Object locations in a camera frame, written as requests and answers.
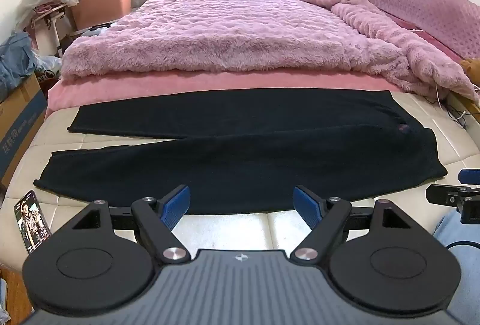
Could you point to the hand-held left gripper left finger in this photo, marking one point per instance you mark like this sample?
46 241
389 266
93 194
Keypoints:
176 207

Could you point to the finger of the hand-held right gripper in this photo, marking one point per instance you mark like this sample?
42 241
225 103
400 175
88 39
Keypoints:
442 193
470 176

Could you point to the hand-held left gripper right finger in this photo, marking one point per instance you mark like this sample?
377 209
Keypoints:
305 207

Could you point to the black pants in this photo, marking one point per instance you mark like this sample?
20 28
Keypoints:
240 160

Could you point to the cream leather mattress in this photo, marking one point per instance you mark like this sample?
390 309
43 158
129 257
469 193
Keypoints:
270 227

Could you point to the light blue cloth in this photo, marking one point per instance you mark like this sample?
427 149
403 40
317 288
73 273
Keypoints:
465 272

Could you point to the brown plush toy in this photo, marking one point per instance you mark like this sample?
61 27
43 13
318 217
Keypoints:
472 71

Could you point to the pink bed sheet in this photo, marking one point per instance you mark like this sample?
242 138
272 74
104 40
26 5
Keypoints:
150 85

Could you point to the smartphone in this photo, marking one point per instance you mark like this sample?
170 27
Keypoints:
32 223

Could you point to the cardboard box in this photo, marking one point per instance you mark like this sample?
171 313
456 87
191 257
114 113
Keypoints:
18 130

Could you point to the purple fluffy blanket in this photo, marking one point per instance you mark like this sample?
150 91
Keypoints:
225 28

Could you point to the printed plastic bag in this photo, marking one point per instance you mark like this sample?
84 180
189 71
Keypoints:
48 68

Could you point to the pink storage box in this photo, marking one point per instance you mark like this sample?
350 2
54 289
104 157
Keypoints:
101 6

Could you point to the metal rack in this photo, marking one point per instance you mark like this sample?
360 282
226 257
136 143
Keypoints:
56 28

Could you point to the blue denim cloth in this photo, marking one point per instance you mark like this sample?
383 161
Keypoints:
15 62

